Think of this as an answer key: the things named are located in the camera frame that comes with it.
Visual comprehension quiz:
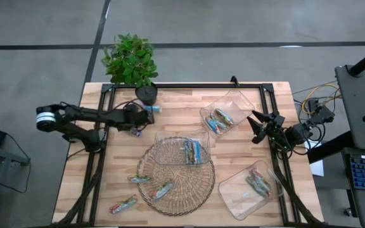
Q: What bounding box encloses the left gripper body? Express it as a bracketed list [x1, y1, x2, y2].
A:
[118, 109, 155, 131]

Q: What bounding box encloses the white paper sheet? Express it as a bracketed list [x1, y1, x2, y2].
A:
[304, 139, 325, 177]

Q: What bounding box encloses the green blue granola bar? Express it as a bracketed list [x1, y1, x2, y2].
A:
[214, 108, 234, 126]
[204, 116, 221, 136]
[127, 174, 152, 184]
[141, 104, 163, 113]
[210, 112, 229, 130]

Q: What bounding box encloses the green plant in black pot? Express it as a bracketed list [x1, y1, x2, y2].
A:
[101, 33, 160, 107]

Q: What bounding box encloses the grey metal cart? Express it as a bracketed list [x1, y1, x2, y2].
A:
[334, 65, 365, 152]

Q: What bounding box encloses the black diagonal beam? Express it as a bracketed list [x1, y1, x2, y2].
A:
[307, 131, 354, 164]

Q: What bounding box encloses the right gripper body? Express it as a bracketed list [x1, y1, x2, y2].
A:
[266, 115, 286, 145]

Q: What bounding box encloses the yellow cable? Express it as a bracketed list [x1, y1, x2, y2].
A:
[301, 82, 342, 115]

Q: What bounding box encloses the clear plastic bin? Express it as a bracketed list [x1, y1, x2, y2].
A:
[199, 89, 255, 139]
[153, 129, 212, 167]
[217, 160, 285, 221]

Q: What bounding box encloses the round woven placemat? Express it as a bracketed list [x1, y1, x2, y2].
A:
[136, 136, 217, 217]

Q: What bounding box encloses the black aluminium table frame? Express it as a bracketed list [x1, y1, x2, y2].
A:
[51, 82, 324, 228]

